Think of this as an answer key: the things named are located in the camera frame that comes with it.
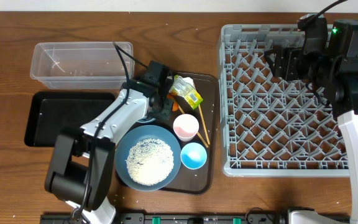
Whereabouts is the dark blue plate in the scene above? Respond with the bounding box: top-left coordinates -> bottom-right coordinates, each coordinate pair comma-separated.
114,125 -> 181,192

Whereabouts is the white rice pile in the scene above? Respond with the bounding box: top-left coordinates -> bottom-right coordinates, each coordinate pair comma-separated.
126,138 -> 174,186

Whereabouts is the light blue bowl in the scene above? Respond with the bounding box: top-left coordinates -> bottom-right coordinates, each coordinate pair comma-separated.
137,116 -> 155,124

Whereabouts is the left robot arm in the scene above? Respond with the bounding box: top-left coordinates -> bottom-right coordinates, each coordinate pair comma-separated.
45,61 -> 174,223

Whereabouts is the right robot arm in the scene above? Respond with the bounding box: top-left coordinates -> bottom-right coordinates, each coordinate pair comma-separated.
264,14 -> 358,223

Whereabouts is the grey dishwasher rack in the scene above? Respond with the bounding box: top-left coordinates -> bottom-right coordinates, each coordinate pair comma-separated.
218,24 -> 349,177

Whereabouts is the orange carrot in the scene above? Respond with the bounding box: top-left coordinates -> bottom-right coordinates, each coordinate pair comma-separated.
167,94 -> 179,111

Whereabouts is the pink cup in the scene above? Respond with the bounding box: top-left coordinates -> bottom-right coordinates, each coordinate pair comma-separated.
172,113 -> 200,142

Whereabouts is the green yellow snack wrapper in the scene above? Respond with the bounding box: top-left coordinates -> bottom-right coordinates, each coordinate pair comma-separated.
169,75 -> 203,110

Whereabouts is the brown serving tray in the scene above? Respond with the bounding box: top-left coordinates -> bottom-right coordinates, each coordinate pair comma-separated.
116,68 -> 220,195

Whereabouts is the light blue cup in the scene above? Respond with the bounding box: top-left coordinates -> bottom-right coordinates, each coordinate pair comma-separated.
180,142 -> 208,170

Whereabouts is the clear plastic storage bin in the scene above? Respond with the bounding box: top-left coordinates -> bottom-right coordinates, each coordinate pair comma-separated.
30,42 -> 134,90

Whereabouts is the black plastic tray bin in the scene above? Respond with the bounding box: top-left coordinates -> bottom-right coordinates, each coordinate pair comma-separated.
24,91 -> 115,147

